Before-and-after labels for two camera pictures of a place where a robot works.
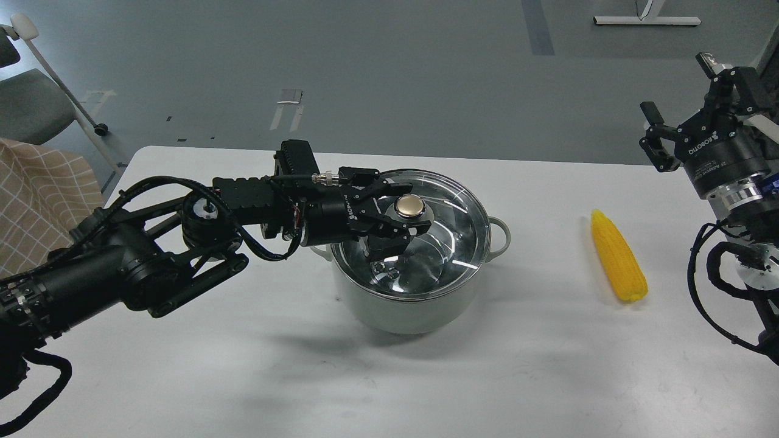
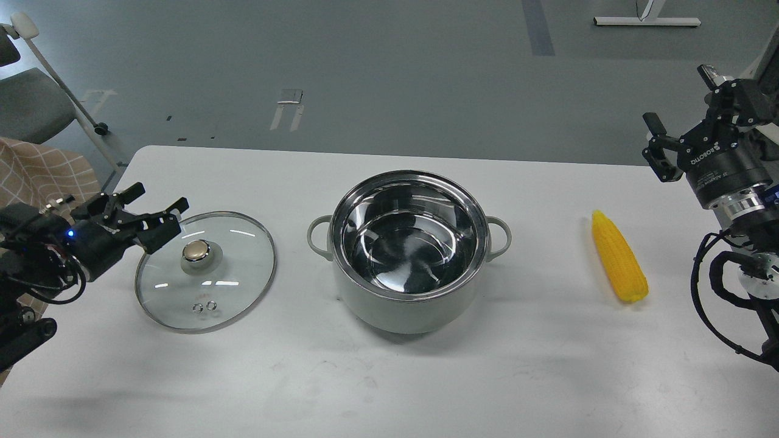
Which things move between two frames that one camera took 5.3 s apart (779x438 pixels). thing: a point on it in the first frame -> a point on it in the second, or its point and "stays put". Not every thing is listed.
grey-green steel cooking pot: x=431 y=282 stays put
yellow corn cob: x=619 y=258 stays put
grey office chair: x=34 y=104 stays put
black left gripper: x=358 y=212 -> x=98 y=247
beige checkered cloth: x=44 y=194 stays put
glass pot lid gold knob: x=410 y=205 -> x=211 y=277
